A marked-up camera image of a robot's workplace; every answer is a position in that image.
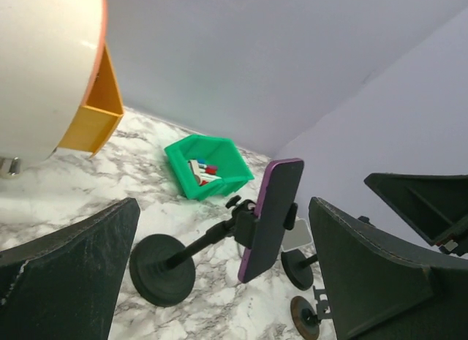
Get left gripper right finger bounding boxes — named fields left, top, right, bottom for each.
left=309, top=197, right=467, bottom=339

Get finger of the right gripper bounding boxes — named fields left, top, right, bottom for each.
left=364, top=173, right=467, bottom=247

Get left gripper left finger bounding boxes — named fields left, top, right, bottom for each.
left=1, top=197, right=140, bottom=339

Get round wooden base stand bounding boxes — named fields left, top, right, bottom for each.
left=290, top=286, right=333, bottom=340

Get black phone stand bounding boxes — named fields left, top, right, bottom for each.
left=280, top=249, right=318, bottom=291
left=129, top=195, right=299, bottom=308

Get phone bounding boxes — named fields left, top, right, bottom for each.
left=238, top=158, right=304, bottom=284

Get silver phone stand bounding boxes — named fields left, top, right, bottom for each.
left=282, top=219, right=313, bottom=252

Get red marker in bin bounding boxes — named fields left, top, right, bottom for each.
left=197, top=159, right=220, bottom=186

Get orange drawer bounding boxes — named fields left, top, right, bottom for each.
left=58, top=47, right=124, bottom=156

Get green plastic bin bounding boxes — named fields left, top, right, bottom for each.
left=165, top=135, right=254, bottom=200

